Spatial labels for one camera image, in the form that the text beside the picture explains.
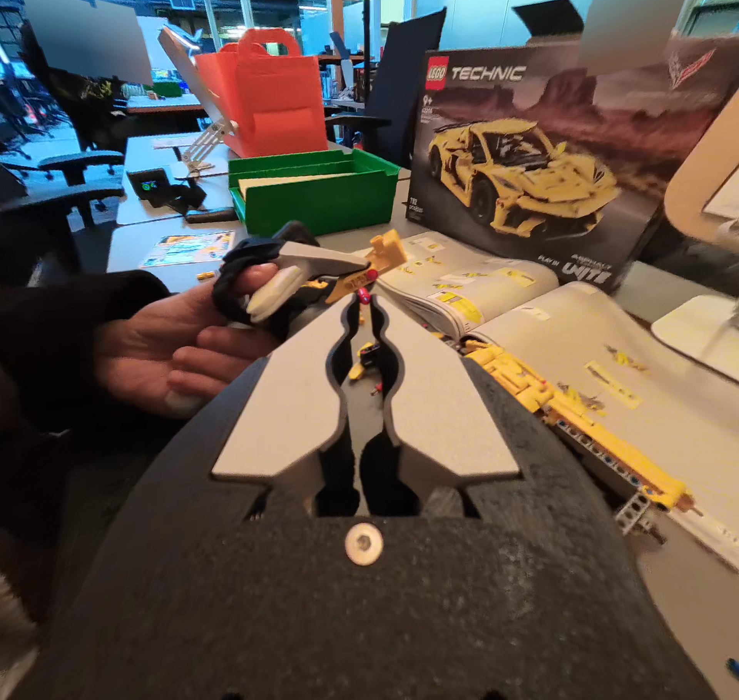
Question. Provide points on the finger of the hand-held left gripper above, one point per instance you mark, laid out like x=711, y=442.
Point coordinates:
x=329, y=261
x=321, y=288

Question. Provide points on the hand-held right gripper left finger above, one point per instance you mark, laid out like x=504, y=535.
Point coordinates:
x=283, y=423

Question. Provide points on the small black desk device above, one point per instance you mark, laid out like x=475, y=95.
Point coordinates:
x=173, y=192

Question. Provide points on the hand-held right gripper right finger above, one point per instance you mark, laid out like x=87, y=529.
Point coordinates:
x=456, y=423

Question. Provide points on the slim yellow brick piece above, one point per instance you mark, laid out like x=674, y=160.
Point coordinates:
x=387, y=252

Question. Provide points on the black car set box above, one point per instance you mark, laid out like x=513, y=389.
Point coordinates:
x=543, y=169

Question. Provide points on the person's left hand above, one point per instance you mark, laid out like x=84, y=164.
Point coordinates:
x=173, y=354

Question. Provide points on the person's left forearm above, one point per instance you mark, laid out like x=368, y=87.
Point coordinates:
x=58, y=342

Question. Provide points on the open instruction booklet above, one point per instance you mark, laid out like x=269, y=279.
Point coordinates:
x=554, y=319

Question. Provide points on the yellow brick car model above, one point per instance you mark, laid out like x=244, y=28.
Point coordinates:
x=554, y=406

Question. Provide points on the green plastic bin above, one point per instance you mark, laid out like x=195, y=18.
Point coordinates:
x=318, y=198

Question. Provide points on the red plastic bin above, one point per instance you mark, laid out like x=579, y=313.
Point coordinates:
x=266, y=94

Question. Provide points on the black office chair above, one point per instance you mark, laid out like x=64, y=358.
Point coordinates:
x=398, y=77
x=58, y=198

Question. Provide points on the pale paper sheet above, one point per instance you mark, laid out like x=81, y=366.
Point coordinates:
x=185, y=250

